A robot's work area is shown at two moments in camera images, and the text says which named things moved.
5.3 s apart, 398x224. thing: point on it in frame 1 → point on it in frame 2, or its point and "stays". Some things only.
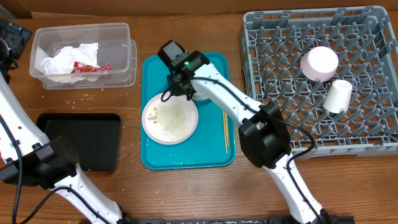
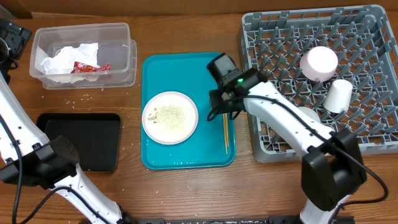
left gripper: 17,37 stays
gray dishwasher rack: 333,72 stays
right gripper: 174,92 → 216,108
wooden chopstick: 225,132 stays
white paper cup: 337,98 stays
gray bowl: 202,96 → 311,112
